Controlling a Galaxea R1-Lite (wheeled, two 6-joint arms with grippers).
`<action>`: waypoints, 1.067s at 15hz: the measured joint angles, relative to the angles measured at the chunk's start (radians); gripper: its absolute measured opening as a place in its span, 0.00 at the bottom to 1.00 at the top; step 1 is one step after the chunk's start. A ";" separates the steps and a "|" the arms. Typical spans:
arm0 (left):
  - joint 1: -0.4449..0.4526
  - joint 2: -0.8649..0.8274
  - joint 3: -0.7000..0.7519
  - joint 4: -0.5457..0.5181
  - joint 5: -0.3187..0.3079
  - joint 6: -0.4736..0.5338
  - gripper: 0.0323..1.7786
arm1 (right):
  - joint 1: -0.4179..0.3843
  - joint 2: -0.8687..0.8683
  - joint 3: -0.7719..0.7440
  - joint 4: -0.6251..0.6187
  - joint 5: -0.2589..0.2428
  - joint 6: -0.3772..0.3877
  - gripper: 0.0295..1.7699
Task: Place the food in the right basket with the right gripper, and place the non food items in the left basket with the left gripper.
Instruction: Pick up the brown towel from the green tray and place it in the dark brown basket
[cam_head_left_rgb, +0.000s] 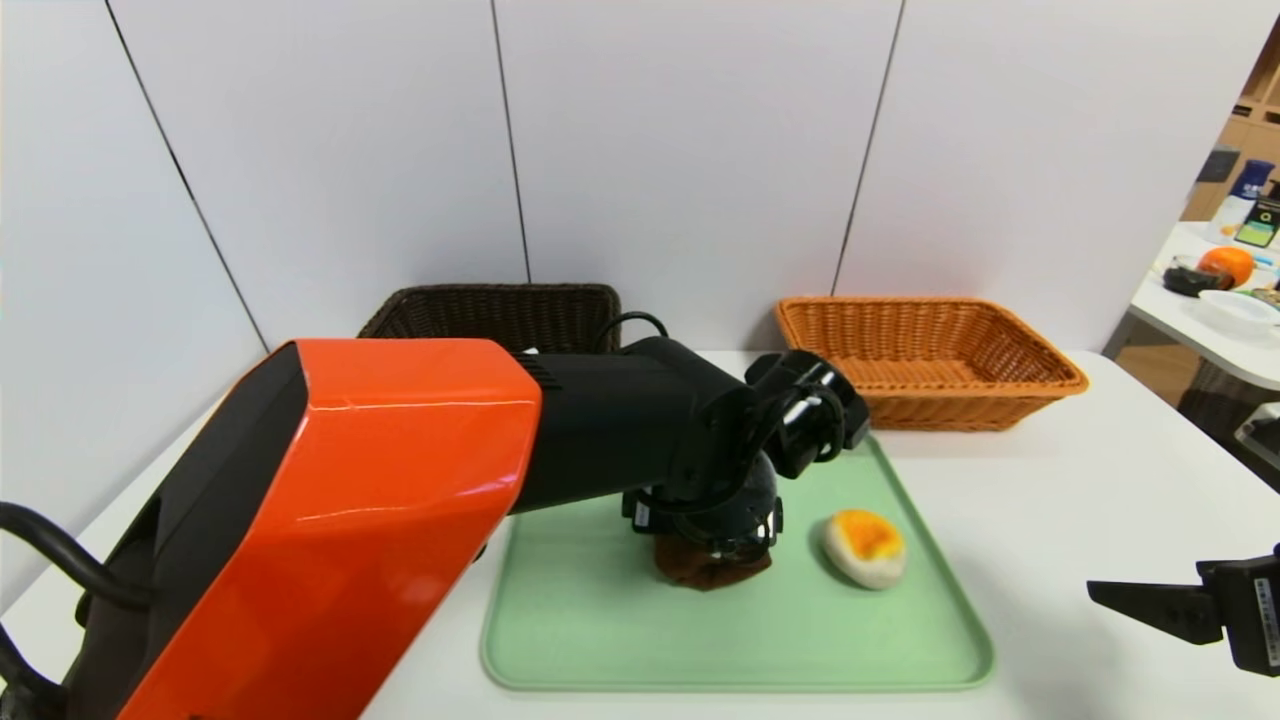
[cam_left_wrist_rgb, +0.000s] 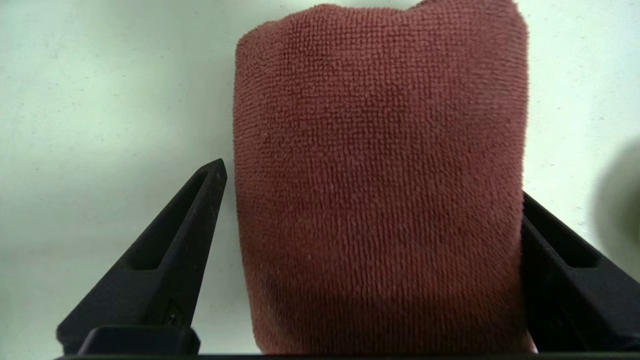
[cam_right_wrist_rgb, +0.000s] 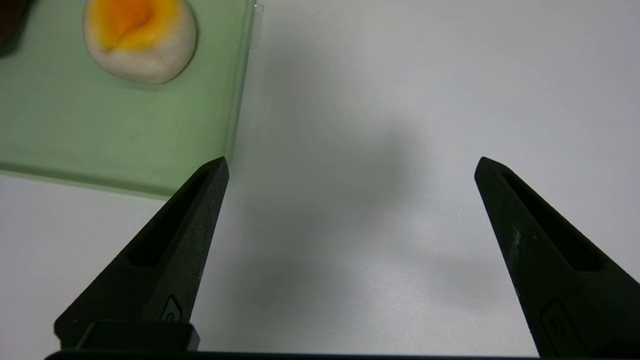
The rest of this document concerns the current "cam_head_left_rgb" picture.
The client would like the brown towel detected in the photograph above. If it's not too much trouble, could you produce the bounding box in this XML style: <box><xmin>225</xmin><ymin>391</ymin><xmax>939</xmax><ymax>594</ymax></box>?
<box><xmin>655</xmin><ymin>535</ymin><xmax>773</xmax><ymax>591</ymax></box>

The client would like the white orange felt bun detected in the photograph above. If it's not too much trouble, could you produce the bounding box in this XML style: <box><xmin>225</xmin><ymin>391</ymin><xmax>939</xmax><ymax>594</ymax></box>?
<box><xmin>822</xmin><ymin>508</ymin><xmax>907</xmax><ymax>590</ymax></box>

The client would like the dark brown wicker basket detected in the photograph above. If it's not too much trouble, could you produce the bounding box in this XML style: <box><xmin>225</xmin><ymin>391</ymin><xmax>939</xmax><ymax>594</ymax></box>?
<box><xmin>357</xmin><ymin>284</ymin><xmax>623</xmax><ymax>354</ymax></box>

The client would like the orange wicker basket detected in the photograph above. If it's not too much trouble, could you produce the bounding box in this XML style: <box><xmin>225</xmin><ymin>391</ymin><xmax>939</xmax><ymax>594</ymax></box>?
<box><xmin>775</xmin><ymin>297</ymin><xmax>1090</xmax><ymax>433</ymax></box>

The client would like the light green plastic tray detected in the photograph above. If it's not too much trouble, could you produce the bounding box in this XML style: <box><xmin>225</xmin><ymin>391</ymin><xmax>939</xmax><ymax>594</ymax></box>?
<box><xmin>481</xmin><ymin>430</ymin><xmax>995</xmax><ymax>692</ymax></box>

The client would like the white side table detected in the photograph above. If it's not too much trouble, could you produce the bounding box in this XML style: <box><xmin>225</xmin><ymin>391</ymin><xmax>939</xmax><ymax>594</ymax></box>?
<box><xmin>1126</xmin><ymin>223</ymin><xmax>1280</xmax><ymax>393</ymax></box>

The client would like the black dish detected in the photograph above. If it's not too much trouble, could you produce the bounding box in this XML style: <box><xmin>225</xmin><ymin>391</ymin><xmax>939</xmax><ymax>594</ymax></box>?
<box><xmin>1162</xmin><ymin>257</ymin><xmax>1233</xmax><ymax>298</ymax></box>

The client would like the orange round fruit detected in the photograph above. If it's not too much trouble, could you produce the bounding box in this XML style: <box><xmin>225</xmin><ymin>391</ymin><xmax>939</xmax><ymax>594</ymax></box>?
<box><xmin>1197</xmin><ymin>246</ymin><xmax>1255</xmax><ymax>291</ymax></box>

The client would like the white plastic bowl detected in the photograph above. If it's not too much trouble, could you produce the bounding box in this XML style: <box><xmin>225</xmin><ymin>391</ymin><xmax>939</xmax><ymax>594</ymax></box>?
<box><xmin>1195</xmin><ymin>290</ymin><xmax>1280</xmax><ymax>337</ymax></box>

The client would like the white bottle blue cap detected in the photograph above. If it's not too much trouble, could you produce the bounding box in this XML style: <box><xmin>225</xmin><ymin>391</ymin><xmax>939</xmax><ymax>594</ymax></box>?
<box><xmin>1208</xmin><ymin>160</ymin><xmax>1276</xmax><ymax>241</ymax></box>

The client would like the black green box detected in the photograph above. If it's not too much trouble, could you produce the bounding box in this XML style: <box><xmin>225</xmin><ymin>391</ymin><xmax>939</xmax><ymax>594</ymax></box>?
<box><xmin>1235</xmin><ymin>198</ymin><xmax>1280</xmax><ymax>249</ymax></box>

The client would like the wooden shelf unit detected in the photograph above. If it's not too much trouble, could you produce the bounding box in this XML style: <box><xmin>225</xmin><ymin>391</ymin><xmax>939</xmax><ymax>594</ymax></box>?
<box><xmin>1178</xmin><ymin>20</ymin><xmax>1280</xmax><ymax>226</ymax></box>

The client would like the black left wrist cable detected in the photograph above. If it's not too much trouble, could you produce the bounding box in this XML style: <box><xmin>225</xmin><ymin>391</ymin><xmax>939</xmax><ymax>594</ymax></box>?
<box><xmin>595</xmin><ymin>312</ymin><xmax>669</xmax><ymax>353</ymax></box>

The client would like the thick black shoulder cable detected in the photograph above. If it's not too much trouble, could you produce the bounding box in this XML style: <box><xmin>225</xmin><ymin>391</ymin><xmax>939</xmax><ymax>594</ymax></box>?
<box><xmin>0</xmin><ymin>503</ymin><xmax>151</xmax><ymax>701</ymax></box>

